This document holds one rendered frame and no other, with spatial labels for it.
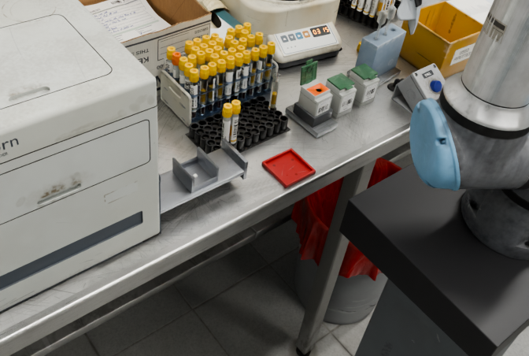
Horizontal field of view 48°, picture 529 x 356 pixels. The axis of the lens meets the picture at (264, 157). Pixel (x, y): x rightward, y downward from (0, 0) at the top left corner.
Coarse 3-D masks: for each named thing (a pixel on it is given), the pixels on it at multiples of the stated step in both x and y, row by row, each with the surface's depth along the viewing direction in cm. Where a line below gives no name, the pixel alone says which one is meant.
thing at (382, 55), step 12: (372, 36) 121; (384, 36) 122; (396, 36) 122; (360, 48) 122; (372, 48) 120; (384, 48) 121; (396, 48) 125; (360, 60) 123; (372, 60) 121; (384, 60) 124; (396, 60) 129; (348, 72) 127; (384, 72) 128; (396, 72) 129
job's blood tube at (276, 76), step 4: (276, 72) 108; (276, 76) 107; (272, 80) 108; (276, 80) 108; (272, 84) 109; (276, 84) 108; (272, 88) 109; (276, 88) 109; (272, 92) 110; (276, 92) 110; (272, 96) 110; (276, 96) 110; (272, 100) 111; (276, 100) 111; (272, 104) 111; (268, 108) 113; (272, 108) 112
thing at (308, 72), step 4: (312, 60) 109; (308, 64) 109; (312, 64) 109; (316, 64) 110; (304, 68) 108; (308, 68) 109; (312, 68) 110; (316, 68) 111; (304, 72) 109; (308, 72) 110; (312, 72) 111; (304, 76) 110; (308, 76) 111; (312, 76) 111; (300, 80) 110; (304, 80) 110; (308, 80) 111; (312, 80) 112; (300, 84) 110
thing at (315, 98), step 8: (304, 88) 110; (312, 88) 110; (320, 88) 110; (328, 88) 111; (304, 96) 111; (312, 96) 109; (320, 96) 110; (328, 96) 110; (304, 104) 112; (312, 104) 110; (320, 104) 110; (328, 104) 112; (312, 112) 111; (320, 112) 111
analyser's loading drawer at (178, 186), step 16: (224, 144) 100; (176, 160) 94; (192, 160) 97; (208, 160) 95; (224, 160) 99; (240, 160) 98; (176, 176) 95; (192, 176) 96; (208, 176) 96; (224, 176) 97; (240, 176) 100; (176, 192) 93; (192, 192) 93
